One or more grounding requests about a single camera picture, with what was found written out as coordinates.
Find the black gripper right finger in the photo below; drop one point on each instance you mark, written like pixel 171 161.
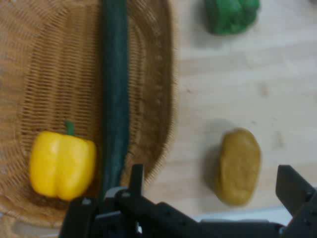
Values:
pixel 301 198

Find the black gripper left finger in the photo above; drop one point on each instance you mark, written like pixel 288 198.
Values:
pixel 153 218

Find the dark green cucumber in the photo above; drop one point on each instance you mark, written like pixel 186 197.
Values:
pixel 115 99

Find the brown potato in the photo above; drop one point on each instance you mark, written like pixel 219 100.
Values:
pixel 237 168

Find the yellow bell pepper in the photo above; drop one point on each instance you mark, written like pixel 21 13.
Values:
pixel 62 166

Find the oval wicker basket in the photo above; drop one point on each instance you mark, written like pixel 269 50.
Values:
pixel 62 74

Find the green bell pepper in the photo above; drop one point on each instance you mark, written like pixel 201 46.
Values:
pixel 230 15

